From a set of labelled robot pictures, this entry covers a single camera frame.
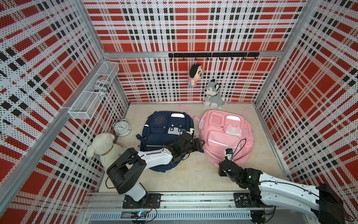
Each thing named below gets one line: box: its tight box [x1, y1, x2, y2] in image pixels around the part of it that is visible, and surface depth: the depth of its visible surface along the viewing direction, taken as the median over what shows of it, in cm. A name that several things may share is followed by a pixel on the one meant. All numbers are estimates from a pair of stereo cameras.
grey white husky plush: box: [203, 79, 228, 111], surface depth 113 cm
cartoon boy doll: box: [187, 63, 204, 88], surface depth 94 cm
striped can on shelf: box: [94, 74, 111, 95], surface depth 76 cm
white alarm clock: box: [112, 119, 132, 138], surface depth 103 cm
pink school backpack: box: [179, 105, 255, 168], surface depth 98 cm
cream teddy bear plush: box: [86, 132, 128, 168], surface depth 78 cm
